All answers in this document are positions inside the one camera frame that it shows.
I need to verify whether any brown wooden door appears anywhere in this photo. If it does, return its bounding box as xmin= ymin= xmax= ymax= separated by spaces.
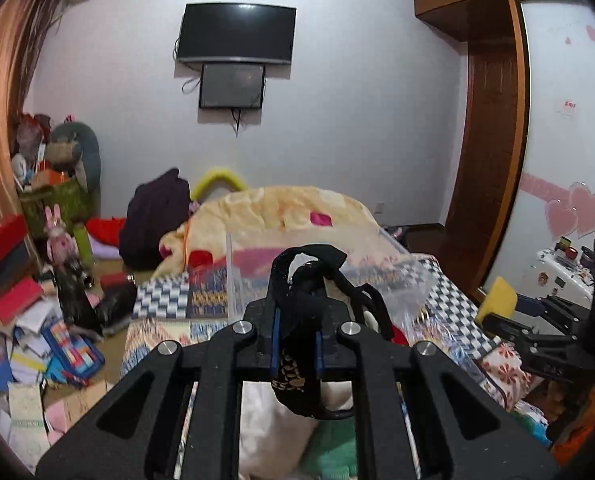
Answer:
xmin=439 ymin=39 xmax=527 ymax=291

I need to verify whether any yellow sponge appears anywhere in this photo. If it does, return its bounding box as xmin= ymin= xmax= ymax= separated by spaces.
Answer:
xmin=475 ymin=276 xmax=518 ymax=327

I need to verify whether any large black wall television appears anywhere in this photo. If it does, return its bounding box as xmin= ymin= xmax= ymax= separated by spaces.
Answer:
xmin=176 ymin=2 xmax=296 ymax=65

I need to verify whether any green storage box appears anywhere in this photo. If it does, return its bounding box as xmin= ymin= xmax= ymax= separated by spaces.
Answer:
xmin=19 ymin=179 xmax=97 ymax=238

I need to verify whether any green bottle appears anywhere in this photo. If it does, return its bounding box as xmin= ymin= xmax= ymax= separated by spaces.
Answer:
xmin=73 ymin=223 xmax=94 ymax=268

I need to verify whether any white bag with black straps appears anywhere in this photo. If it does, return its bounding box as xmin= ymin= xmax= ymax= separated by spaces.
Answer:
xmin=239 ymin=244 xmax=393 ymax=479

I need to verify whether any red cushion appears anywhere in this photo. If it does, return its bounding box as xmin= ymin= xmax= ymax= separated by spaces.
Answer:
xmin=85 ymin=217 xmax=126 ymax=247

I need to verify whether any dark purple clothing pile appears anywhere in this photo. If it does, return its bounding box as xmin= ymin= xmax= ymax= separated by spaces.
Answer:
xmin=119 ymin=168 xmax=190 ymax=271

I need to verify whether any red gift box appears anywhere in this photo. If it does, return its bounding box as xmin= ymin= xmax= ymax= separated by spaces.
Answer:
xmin=0 ymin=214 xmax=28 ymax=262

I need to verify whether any grey green plush toy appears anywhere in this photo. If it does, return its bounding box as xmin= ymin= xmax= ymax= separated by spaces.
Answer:
xmin=45 ymin=122 xmax=101 ymax=193

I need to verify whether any orange striped curtain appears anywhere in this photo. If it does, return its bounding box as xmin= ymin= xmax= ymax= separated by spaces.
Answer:
xmin=0 ymin=0 xmax=69 ymax=233

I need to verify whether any yellow foam ring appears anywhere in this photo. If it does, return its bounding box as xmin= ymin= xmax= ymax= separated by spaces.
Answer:
xmin=191 ymin=167 xmax=249 ymax=201

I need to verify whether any red book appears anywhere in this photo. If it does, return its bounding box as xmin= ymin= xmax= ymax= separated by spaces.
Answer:
xmin=0 ymin=278 xmax=43 ymax=324

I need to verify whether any white wardrobe with hearts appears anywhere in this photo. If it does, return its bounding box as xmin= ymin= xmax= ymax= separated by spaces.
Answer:
xmin=485 ymin=0 xmax=595 ymax=287

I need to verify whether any yellow fleece blanket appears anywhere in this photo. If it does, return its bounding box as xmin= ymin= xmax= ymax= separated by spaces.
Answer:
xmin=152 ymin=185 xmax=407 ymax=278

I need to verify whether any pink rabbit figurine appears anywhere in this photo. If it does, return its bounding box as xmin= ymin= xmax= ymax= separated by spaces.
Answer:
xmin=45 ymin=204 xmax=80 ymax=266

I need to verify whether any small black wall monitor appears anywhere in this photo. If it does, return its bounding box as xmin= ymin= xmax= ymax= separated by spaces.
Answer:
xmin=199 ymin=63 xmax=266 ymax=110

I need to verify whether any clear plastic storage bin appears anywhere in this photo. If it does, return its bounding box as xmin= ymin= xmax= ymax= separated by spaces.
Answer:
xmin=224 ymin=226 xmax=437 ymax=326

